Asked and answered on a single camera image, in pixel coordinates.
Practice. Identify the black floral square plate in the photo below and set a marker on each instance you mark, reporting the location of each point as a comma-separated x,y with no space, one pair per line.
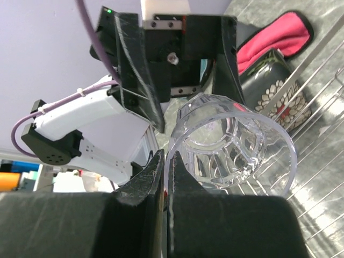
263,79

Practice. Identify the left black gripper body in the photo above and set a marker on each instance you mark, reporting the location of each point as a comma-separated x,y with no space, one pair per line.
175,44

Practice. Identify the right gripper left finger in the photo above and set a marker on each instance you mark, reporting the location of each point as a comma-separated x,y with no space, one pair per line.
124,223

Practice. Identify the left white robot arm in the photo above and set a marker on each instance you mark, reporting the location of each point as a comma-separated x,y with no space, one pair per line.
55,137

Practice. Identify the red black oven mitt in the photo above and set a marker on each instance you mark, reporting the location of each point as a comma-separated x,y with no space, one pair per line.
290,33

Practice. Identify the teal round plate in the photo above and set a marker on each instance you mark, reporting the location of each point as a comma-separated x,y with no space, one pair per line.
203,68

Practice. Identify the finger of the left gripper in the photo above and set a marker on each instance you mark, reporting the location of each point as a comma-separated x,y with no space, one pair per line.
137,90
226,78

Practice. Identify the clear faceted glass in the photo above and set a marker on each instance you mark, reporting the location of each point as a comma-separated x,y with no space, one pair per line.
230,149

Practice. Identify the metal wire dish rack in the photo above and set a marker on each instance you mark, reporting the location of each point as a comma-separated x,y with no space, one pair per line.
317,190

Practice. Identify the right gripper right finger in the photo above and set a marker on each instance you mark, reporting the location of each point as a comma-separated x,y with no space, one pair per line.
203,224

